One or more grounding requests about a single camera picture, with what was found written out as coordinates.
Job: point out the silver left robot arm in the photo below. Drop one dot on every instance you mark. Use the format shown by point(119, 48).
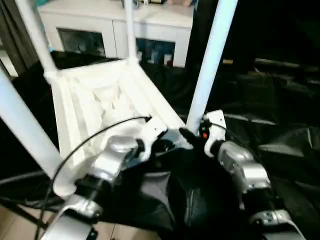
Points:
point(112, 157)

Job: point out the white plastic table leg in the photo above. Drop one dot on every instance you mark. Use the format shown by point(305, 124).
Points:
point(25, 130)
point(130, 30)
point(37, 35)
point(210, 60)

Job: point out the black cabinet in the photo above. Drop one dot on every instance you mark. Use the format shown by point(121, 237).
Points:
point(270, 27)

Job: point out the white plastic table top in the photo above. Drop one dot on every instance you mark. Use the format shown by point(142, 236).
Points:
point(95, 95)

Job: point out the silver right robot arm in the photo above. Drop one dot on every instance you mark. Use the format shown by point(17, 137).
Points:
point(245, 170)

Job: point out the black plastic mat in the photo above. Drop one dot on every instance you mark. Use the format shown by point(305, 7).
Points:
point(280, 120)

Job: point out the black metal table frame leg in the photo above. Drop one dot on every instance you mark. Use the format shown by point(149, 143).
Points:
point(20, 207)

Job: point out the white cabinet with glass doors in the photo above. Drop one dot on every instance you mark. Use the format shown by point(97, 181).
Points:
point(90, 20)

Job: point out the grey curtain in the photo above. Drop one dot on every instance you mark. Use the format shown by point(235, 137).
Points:
point(17, 30)

